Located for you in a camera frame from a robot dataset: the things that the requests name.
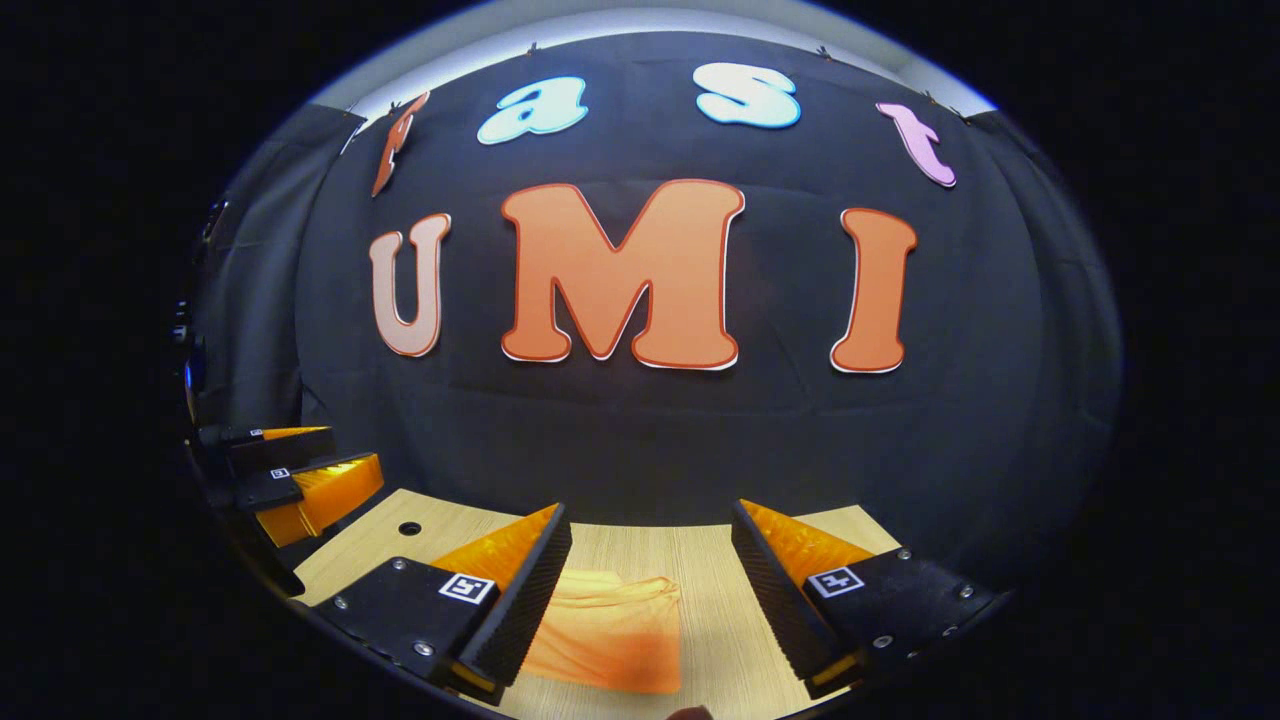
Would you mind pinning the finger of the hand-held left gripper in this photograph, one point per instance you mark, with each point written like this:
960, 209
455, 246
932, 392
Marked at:
320, 495
285, 448

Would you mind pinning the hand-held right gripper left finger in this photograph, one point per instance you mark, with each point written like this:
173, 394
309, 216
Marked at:
530, 610

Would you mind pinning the orange T-shirt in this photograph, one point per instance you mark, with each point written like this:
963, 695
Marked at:
620, 630

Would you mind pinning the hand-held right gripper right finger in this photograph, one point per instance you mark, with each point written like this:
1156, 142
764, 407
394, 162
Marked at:
775, 600

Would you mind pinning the black backdrop cloth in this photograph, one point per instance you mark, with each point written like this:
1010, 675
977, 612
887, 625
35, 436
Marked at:
650, 440

